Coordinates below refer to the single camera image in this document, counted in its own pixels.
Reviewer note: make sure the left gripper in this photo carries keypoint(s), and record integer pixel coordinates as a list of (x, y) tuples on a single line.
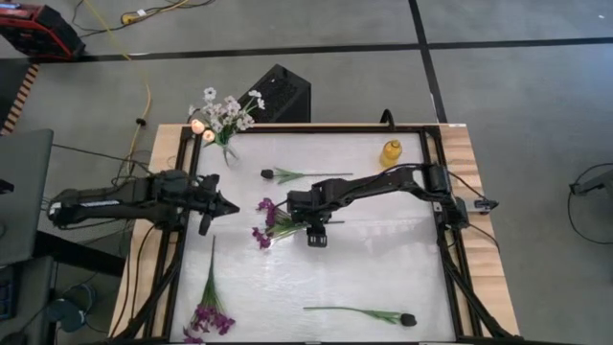
[(206, 199)]

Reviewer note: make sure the striped edge floor mat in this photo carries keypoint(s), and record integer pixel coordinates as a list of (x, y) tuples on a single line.
[(19, 98)]

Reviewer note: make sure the black floor beam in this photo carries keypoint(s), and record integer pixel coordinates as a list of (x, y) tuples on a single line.
[(76, 254)]

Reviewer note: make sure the black perforated tower case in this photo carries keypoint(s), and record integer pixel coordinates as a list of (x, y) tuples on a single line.
[(275, 93)]

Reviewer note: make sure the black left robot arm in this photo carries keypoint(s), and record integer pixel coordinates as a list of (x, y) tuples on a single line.
[(96, 211)]

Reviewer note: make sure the black tulip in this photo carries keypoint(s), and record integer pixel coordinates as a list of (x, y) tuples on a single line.
[(266, 174), (408, 320)]

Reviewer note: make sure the red and black machine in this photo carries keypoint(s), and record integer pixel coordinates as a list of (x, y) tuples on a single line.
[(33, 29)]

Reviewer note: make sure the black table frame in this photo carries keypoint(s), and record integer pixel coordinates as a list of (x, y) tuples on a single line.
[(335, 129)]

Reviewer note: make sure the white flower bunch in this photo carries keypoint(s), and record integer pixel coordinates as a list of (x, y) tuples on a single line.
[(230, 112)]

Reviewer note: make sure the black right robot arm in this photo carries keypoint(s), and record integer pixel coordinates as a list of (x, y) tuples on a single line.
[(373, 182)]

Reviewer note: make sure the yellow glass vase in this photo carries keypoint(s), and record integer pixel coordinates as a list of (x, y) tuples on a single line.
[(390, 155)]

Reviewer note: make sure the purple flower bunch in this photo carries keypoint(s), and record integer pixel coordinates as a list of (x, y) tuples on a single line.
[(265, 205), (211, 314)]

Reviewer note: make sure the dark round floor object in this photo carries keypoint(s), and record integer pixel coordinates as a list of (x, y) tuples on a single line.
[(67, 316)]

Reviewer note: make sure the grey flat panel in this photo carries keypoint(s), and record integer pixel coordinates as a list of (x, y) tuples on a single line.
[(24, 191)]

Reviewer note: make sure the clear glass vase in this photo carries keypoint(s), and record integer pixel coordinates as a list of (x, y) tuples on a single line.
[(230, 154)]

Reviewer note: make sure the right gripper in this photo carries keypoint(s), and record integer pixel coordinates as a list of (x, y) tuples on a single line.
[(318, 211)]

